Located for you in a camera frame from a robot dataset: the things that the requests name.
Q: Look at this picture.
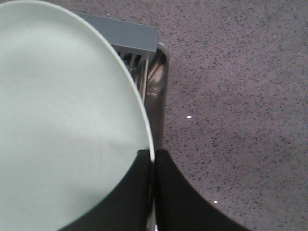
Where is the grey over-sink drying rack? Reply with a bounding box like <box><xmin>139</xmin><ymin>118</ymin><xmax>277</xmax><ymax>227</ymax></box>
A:
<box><xmin>74</xmin><ymin>11</ymin><xmax>158</xmax><ymax>101</ymax></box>

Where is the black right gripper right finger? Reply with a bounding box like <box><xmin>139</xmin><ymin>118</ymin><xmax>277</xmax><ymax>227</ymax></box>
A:
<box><xmin>155</xmin><ymin>150</ymin><xmax>248</xmax><ymax>231</ymax></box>

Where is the stainless steel sink basin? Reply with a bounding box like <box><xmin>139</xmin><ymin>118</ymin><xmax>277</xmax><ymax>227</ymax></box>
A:
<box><xmin>145</xmin><ymin>42</ymin><xmax>169</xmax><ymax>150</ymax></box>

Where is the light green round plate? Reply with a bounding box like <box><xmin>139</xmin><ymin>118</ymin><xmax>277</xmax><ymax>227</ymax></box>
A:
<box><xmin>0</xmin><ymin>0</ymin><xmax>154</xmax><ymax>231</ymax></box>

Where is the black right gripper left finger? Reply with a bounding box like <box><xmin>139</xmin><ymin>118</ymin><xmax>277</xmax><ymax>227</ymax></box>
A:
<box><xmin>61</xmin><ymin>150</ymin><xmax>153</xmax><ymax>231</ymax></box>

